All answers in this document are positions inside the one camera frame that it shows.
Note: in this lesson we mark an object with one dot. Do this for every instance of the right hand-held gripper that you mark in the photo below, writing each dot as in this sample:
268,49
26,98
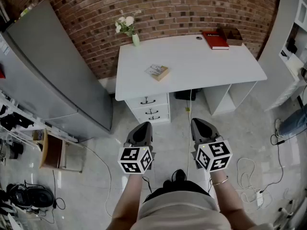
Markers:
212,156

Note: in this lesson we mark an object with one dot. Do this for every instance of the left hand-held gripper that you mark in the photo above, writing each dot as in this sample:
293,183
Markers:
135,157

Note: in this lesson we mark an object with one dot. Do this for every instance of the person's right forearm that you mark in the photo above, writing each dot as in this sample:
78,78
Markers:
230,200

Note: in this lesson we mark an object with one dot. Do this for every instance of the person's left forearm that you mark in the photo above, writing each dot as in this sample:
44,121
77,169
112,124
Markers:
127,200

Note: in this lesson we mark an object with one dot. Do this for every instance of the person's black shoe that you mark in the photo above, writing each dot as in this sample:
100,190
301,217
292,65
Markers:
178,175

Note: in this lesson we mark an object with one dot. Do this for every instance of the person's black shorts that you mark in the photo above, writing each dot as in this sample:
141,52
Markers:
177,188

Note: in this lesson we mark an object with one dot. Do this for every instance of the white power strip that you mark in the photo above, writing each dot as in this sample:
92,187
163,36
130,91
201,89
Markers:
259,198

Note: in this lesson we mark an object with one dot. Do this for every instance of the person's beige shirt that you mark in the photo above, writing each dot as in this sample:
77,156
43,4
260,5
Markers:
182,214

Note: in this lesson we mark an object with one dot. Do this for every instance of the black box under desk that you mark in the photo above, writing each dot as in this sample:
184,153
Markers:
183,95

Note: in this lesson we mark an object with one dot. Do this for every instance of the wooden chair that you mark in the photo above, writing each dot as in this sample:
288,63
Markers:
51,152

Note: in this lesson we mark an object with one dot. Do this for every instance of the white desk with drawers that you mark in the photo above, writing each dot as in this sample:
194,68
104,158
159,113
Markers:
192,63

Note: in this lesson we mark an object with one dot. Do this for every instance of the black round appliance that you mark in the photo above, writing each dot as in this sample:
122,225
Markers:
36,196

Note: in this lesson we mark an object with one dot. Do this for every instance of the red book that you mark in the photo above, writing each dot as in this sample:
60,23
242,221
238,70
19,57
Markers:
216,41

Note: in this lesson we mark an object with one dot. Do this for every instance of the pale green vase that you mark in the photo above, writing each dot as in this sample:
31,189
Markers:
135,40

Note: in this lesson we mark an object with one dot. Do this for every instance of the brown wooden organizer box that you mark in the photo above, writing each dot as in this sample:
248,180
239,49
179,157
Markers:
233,38

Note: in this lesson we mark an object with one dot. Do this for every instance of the grey refrigerator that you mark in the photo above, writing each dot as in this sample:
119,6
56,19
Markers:
48,75

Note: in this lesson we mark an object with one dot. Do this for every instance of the white shelf unit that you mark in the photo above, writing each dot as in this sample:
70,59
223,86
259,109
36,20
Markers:
280,56

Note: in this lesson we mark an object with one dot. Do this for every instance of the white flower bouquet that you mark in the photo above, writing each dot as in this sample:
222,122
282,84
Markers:
124,24

